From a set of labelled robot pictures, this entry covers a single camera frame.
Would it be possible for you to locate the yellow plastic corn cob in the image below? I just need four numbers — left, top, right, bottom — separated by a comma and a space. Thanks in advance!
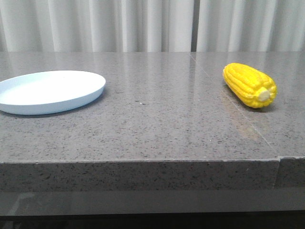
223, 63, 277, 109

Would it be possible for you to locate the light blue round plate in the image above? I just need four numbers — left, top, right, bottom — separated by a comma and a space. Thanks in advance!
0, 70, 106, 115

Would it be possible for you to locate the white pleated curtain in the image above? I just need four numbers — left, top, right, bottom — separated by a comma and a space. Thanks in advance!
0, 0, 305, 52

